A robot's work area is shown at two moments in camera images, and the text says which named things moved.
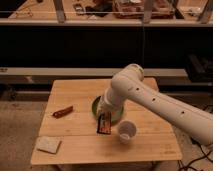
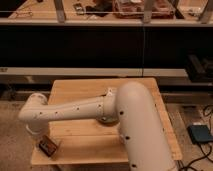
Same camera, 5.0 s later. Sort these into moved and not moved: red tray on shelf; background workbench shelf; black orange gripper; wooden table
Moved: black orange gripper
Not moved: red tray on shelf; wooden table; background workbench shelf
